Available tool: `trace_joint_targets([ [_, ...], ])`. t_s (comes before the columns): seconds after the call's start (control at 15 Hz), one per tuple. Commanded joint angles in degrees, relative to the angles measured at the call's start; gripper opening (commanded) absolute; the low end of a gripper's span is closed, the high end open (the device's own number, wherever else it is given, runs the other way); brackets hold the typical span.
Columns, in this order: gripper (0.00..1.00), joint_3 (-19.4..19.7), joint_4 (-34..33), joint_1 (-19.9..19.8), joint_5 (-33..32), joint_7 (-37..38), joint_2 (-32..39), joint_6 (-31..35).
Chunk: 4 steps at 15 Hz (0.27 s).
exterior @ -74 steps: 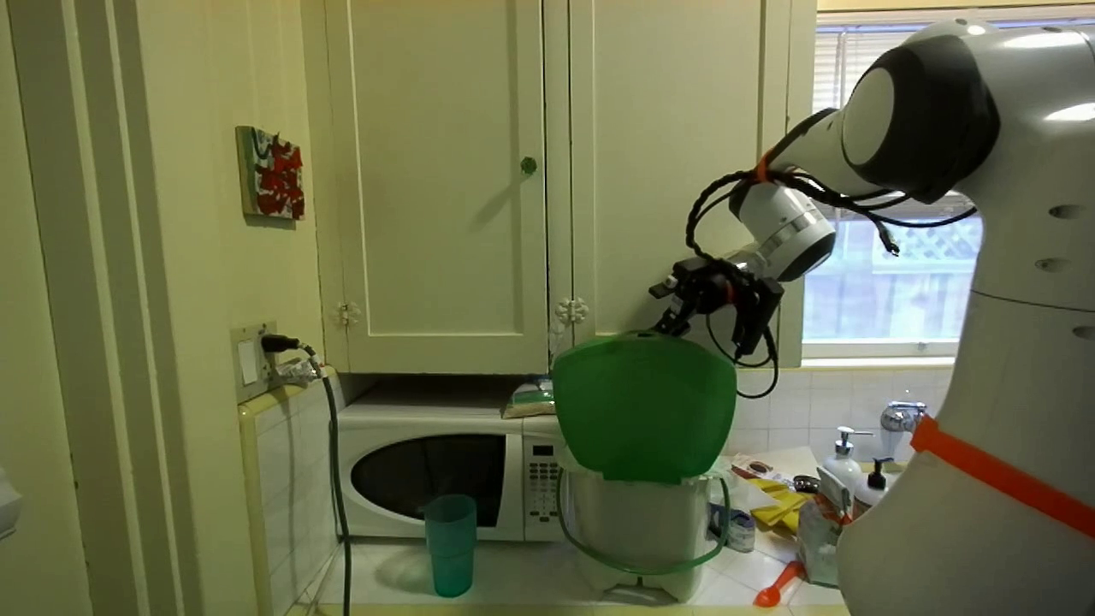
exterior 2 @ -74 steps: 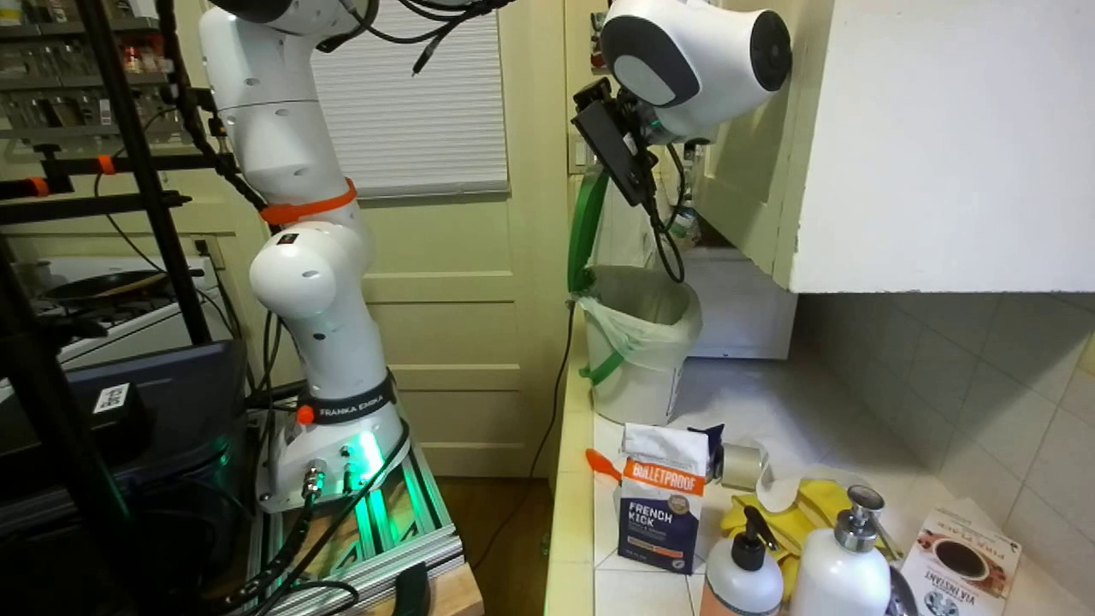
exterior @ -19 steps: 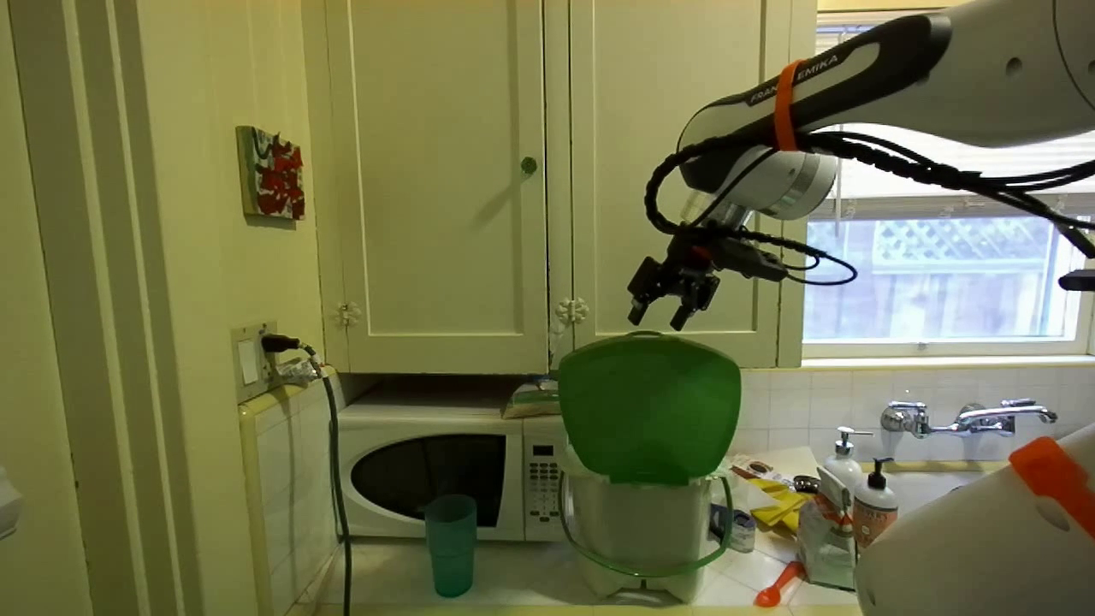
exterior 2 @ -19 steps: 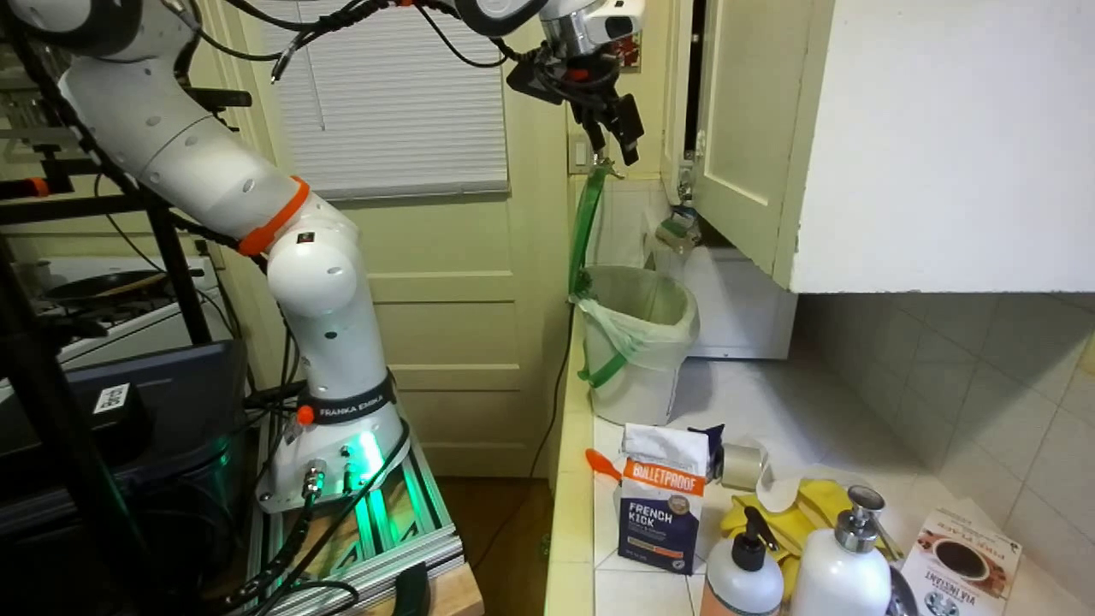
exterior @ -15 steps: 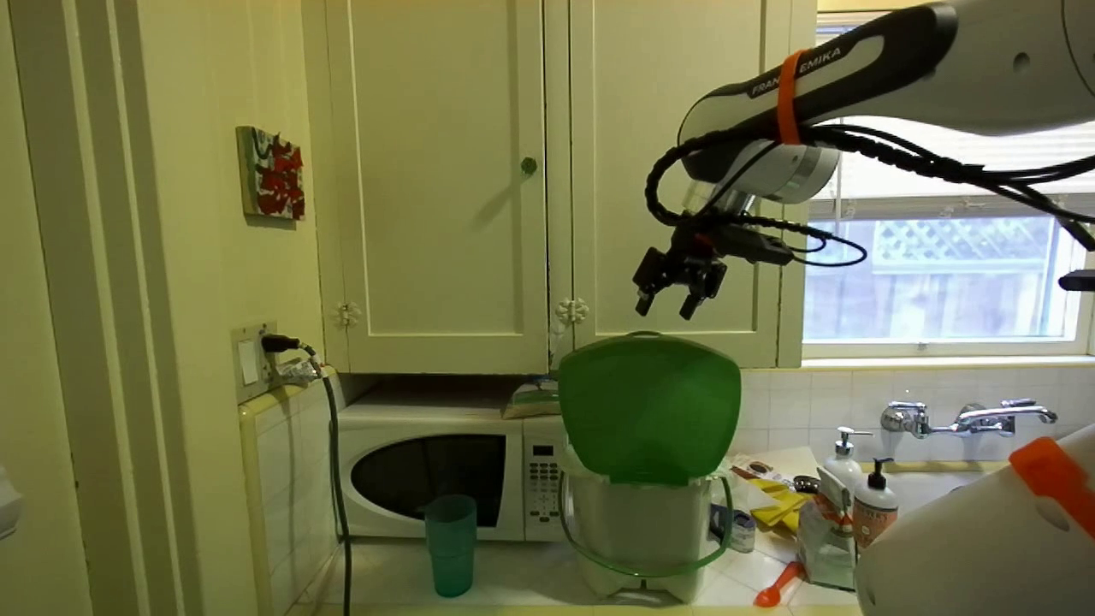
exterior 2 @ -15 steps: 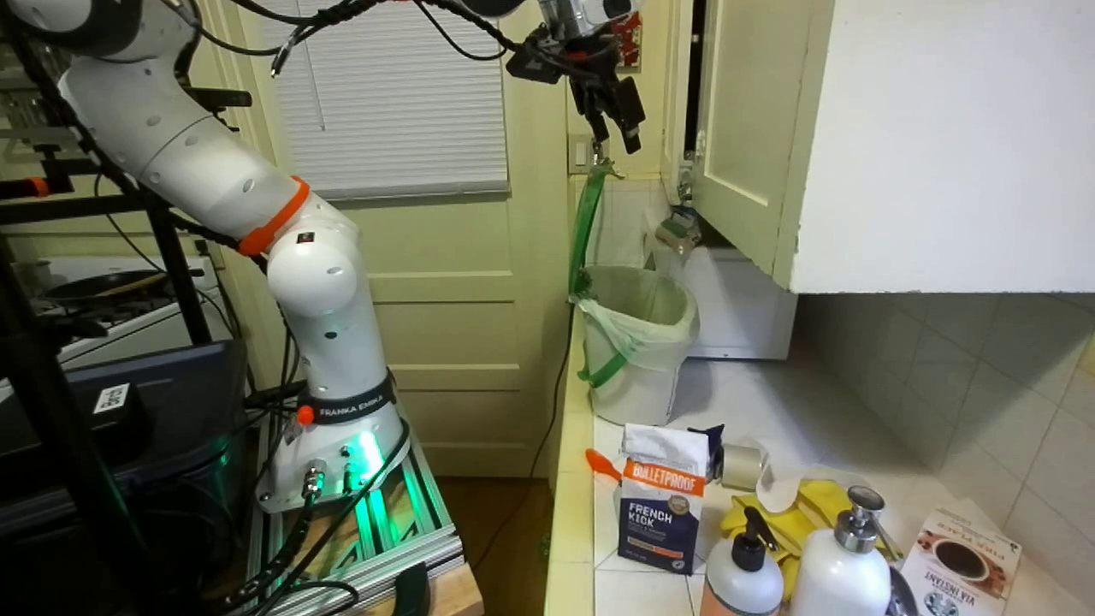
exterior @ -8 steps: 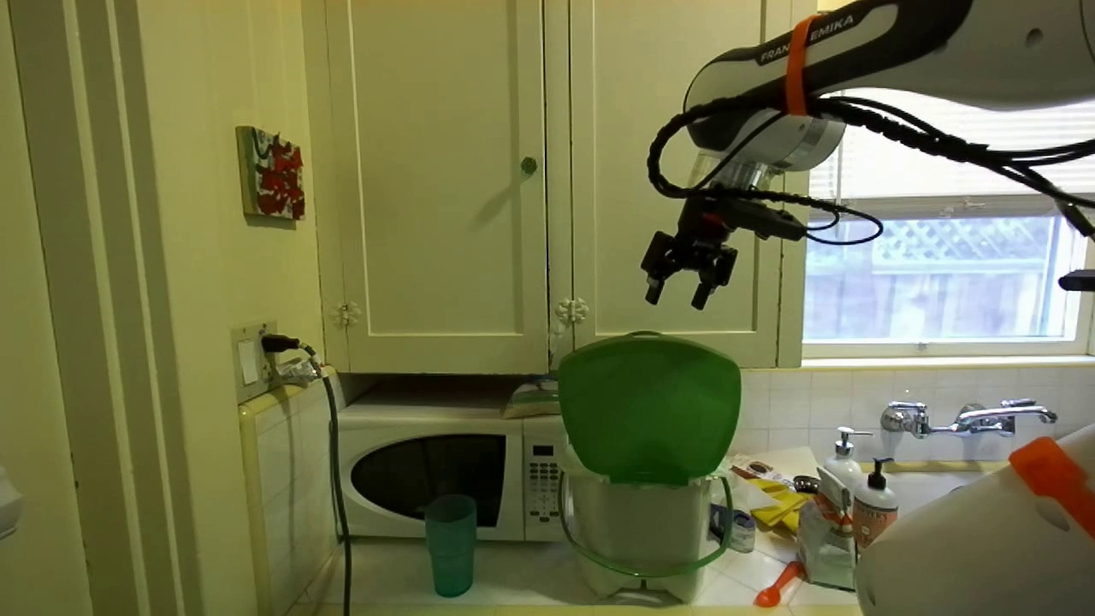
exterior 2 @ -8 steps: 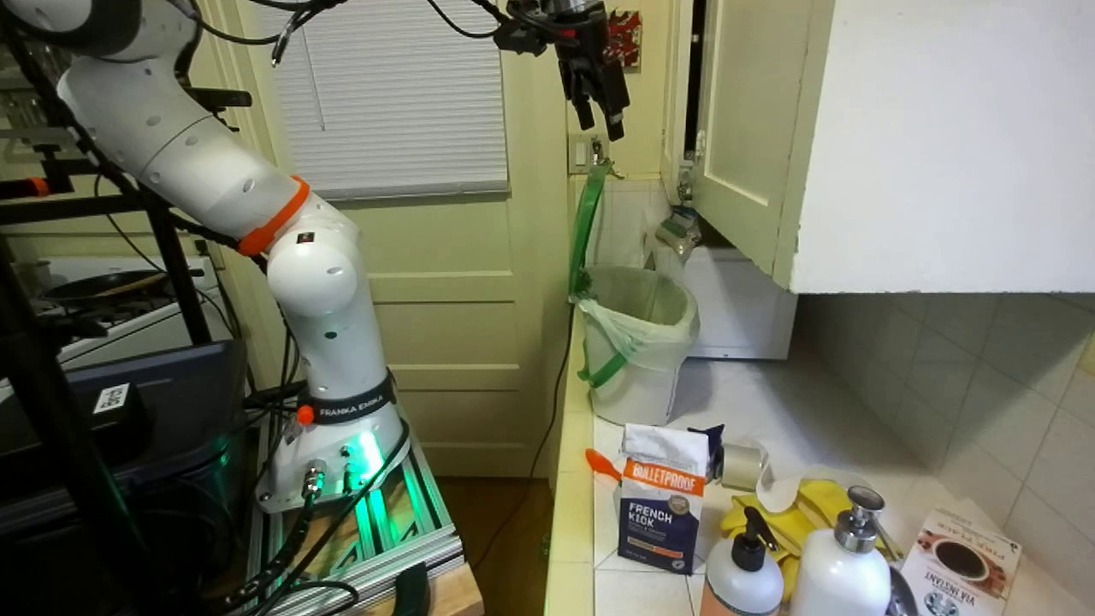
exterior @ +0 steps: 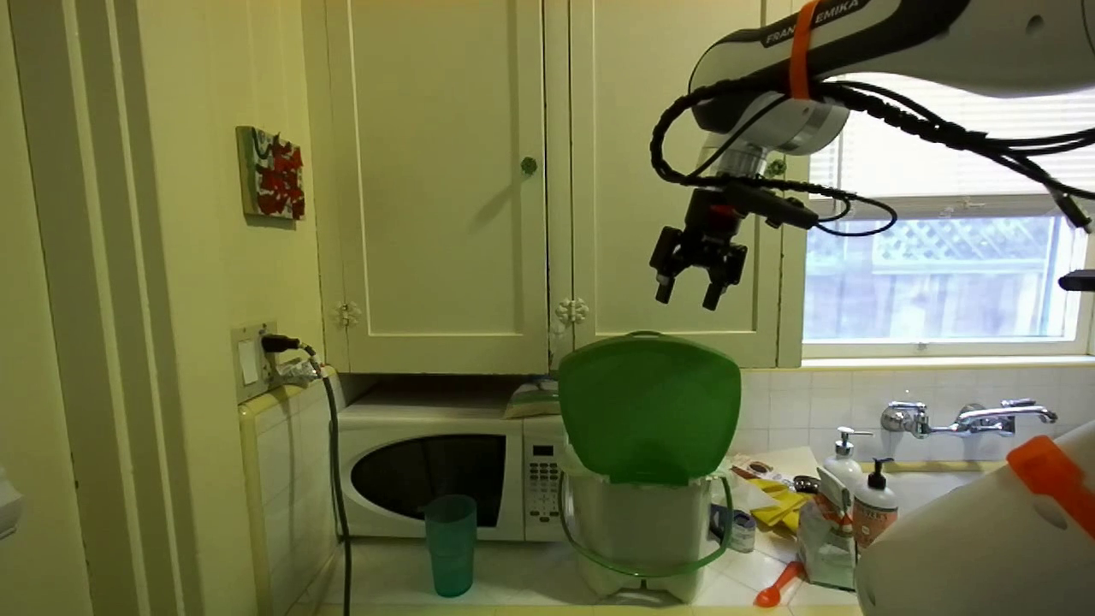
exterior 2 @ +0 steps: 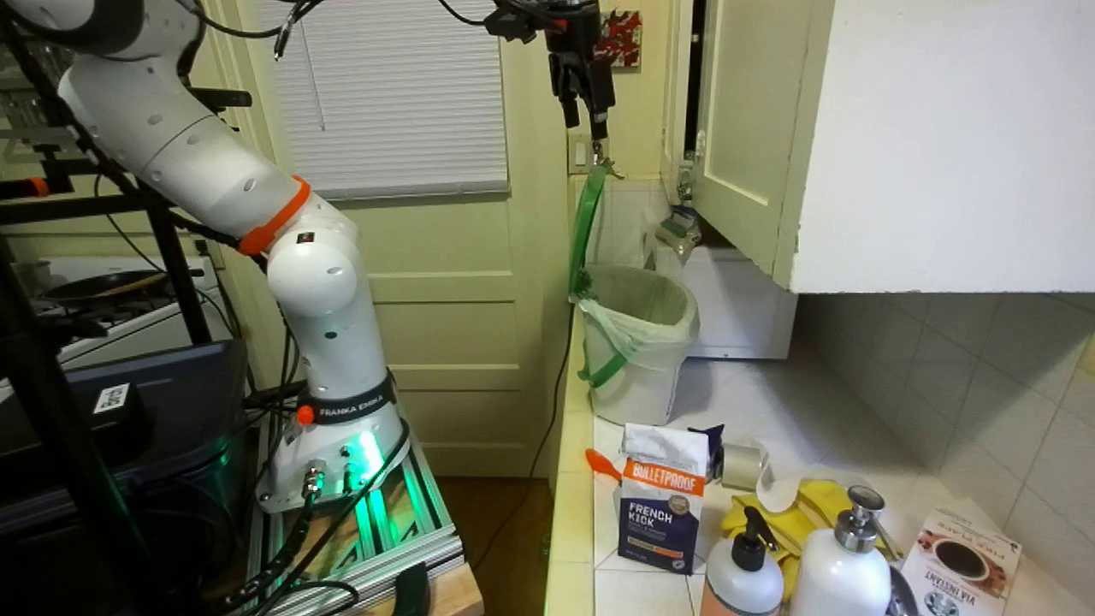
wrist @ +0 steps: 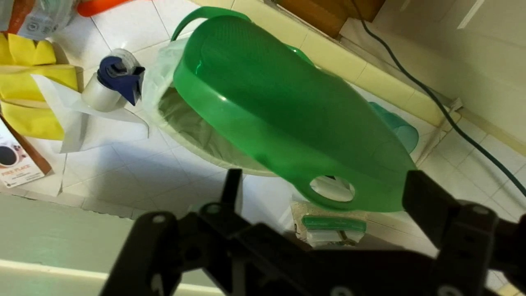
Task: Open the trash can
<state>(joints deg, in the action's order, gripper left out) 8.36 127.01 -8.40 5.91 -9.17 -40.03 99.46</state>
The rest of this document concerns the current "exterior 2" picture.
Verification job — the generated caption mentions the red floral wall picture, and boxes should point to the red floral wall picture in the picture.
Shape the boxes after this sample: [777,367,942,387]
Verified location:
[600,6,646,78]

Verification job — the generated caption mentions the cream panelled door with frame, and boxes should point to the cream panelled door with frame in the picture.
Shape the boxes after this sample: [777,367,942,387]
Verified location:
[193,0,575,483]

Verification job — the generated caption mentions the dark monitor with QR label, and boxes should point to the dark monitor with QR label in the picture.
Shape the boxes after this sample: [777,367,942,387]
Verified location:
[0,339,250,541]

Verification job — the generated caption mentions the cream wall cabinet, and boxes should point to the cream wall cabinet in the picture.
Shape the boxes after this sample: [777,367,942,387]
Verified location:
[680,0,1095,297]

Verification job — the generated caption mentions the white spray bottle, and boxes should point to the white spray bottle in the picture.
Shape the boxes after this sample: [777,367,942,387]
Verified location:
[699,502,792,616]

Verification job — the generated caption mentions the green trash can lid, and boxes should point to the green trash can lid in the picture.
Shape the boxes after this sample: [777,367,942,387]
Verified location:
[564,159,627,302]

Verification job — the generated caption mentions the wooden base block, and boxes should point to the wooden base block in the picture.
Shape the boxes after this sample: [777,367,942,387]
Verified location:
[370,551,489,616]

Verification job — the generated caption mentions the white wall outlet plate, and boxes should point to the white wall outlet plate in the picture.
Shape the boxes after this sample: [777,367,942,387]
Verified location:
[564,122,600,178]

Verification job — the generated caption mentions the white window blind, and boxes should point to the white window blind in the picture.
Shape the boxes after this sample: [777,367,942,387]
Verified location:
[266,0,513,207]

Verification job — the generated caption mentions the black metal rack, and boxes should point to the black metal rack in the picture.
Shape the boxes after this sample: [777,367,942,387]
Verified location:
[0,0,250,616]

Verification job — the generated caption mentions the black power cable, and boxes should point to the black power cable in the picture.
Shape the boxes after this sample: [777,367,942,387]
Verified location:
[525,297,581,483]

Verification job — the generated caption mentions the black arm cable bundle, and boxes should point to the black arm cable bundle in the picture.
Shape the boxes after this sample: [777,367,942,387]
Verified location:
[178,0,507,61]

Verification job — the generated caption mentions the blue orange coffee bag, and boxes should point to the blue orange coffee bag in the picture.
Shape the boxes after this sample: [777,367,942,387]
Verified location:
[612,419,717,579]

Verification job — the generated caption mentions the dark blue whale tail holder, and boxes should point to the dark blue whale tail holder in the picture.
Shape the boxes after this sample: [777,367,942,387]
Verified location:
[699,421,732,483]

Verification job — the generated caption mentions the green trash can handle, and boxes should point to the green trash can handle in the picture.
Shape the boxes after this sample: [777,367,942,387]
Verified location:
[579,339,635,395]

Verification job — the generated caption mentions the white curved dish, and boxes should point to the white curved dish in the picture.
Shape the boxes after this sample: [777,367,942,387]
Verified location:
[753,452,808,521]

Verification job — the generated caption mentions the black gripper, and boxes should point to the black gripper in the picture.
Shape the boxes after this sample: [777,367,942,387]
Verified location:
[540,6,620,149]

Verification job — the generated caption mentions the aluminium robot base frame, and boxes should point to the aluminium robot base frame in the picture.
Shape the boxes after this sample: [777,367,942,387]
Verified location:
[243,434,474,616]

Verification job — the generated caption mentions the white trash can body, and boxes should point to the white trash can body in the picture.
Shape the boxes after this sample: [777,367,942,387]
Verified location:
[573,259,703,432]

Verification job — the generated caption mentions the white coffee picture box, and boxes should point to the white coffee picture box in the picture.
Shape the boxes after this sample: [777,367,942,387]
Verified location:
[898,502,1028,616]

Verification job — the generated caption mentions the white pump soap bottle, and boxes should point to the white pump soap bottle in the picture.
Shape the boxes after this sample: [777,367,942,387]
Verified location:
[788,478,898,616]

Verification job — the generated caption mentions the orange spatula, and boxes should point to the orange spatula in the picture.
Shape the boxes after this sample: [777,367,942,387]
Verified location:
[581,445,635,489]

